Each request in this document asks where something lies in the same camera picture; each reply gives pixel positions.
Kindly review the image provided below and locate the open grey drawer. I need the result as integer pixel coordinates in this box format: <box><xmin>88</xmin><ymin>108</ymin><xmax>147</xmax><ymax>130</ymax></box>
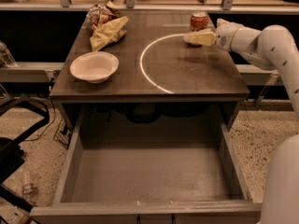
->
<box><xmin>31</xmin><ymin>105</ymin><xmax>261</xmax><ymax>224</ymax></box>

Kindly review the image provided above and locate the plastic bottle on floor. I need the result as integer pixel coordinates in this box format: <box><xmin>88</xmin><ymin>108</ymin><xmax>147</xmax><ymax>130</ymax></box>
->
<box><xmin>21</xmin><ymin>171</ymin><xmax>35</xmax><ymax>201</ymax></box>

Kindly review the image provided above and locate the red coke can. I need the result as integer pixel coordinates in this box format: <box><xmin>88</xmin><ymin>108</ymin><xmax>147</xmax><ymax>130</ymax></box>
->
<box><xmin>190</xmin><ymin>11</ymin><xmax>208</xmax><ymax>32</ymax></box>

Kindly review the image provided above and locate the brown chip bag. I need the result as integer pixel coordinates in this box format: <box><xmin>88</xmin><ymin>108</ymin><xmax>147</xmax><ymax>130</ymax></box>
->
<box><xmin>87</xmin><ymin>2</ymin><xmax>121</xmax><ymax>31</ymax></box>

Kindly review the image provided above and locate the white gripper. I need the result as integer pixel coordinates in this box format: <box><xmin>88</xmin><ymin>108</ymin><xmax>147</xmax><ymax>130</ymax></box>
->
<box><xmin>184</xmin><ymin>18</ymin><xmax>243</xmax><ymax>51</ymax></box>

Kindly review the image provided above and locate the black wire basket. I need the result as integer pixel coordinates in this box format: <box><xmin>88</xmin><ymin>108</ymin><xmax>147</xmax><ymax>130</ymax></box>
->
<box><xmin>53</xmin><ymin>119</ymin><xmax>72</xmax><ymax>149</ymax></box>

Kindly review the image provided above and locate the clear plastic bottle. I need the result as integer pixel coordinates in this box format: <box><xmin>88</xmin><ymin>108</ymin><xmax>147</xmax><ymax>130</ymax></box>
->
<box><xmin>0</xmin><ymin>41</ymin><xmax>18</xmax><ymax>67</ymax></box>

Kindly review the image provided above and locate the black chair frame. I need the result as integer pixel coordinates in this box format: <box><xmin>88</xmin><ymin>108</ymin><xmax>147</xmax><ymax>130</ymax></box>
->
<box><xmin>0</xmin><ymin>94</ymin><xmax>50</xmax><ymax>212</ymax></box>

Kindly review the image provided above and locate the yellow chip bag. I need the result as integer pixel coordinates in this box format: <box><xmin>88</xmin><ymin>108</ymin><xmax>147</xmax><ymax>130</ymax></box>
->
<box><xmin>90</xmin><ymin>16</ymin><xmax>129</xmax><ymax>51</ymax></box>

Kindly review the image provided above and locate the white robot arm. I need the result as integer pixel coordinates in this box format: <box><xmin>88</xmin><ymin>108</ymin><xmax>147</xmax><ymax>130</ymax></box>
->
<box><xmin>184</xmin><ymin>19</ymin><xmax>299</xmax><ymax>224</ymax></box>

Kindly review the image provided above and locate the white paper bowl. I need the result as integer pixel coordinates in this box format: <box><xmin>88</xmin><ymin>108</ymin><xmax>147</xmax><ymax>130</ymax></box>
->
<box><xmin>70</xmin><ymin>51</ymin><xmax>119</xmax><ymax>83</ymax></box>

